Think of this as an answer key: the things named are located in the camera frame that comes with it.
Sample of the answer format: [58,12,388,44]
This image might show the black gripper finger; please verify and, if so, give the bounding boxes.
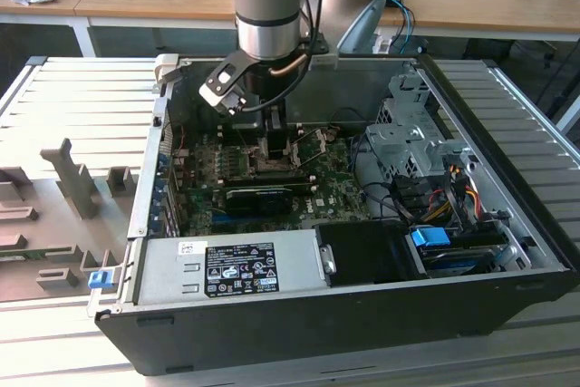
[266,105,288,160]

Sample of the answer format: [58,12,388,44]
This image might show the metal socket cover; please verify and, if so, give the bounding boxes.
[292,128,328,167]

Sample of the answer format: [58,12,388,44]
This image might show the CPU socket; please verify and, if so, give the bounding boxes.
[244,145,295,175]

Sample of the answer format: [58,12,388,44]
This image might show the black RAM slots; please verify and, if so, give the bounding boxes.
[217,169,317,192]
[219,122,304,146]

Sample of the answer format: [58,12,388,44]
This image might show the black graphics card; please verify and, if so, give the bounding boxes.
[224,186,295,217]

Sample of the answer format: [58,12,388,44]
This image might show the green motherboard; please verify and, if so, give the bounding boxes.
[174,126,371,237]

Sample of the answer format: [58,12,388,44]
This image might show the beige plastic case latch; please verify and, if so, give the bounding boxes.
[153,53,182,89]

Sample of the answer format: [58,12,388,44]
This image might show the metal drive cage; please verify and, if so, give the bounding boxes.
[364,72,477,179]

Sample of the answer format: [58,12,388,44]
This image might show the pale blue teach pendant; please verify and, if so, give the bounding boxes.
[337,0,387,53]

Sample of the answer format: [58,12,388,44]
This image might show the blue disk carrier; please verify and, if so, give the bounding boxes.
[410,227,452,252]

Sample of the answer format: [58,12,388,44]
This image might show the grey power supply unit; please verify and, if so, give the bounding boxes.
[133,228,327,307]

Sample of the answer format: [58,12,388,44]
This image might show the black PC case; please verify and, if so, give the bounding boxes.
[92,53,580,377]

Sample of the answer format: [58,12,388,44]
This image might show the black disk drive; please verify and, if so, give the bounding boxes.
[419,231,509,277]

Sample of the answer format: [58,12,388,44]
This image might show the blue case latch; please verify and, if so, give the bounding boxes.
[89,270,114,291]

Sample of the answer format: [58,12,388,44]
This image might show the grey parts rack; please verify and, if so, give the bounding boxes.
[0,137,141,305]

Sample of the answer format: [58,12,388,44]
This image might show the green RAM stick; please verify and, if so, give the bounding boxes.
[0,247,74,262]

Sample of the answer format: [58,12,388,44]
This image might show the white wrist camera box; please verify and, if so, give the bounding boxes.
[198,53,249,117]

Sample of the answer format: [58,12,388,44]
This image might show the blue cable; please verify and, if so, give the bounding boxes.
[384,0,416,55]

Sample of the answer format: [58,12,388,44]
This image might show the yellow red wire bundle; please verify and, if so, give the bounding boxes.
[420,164,482,225]

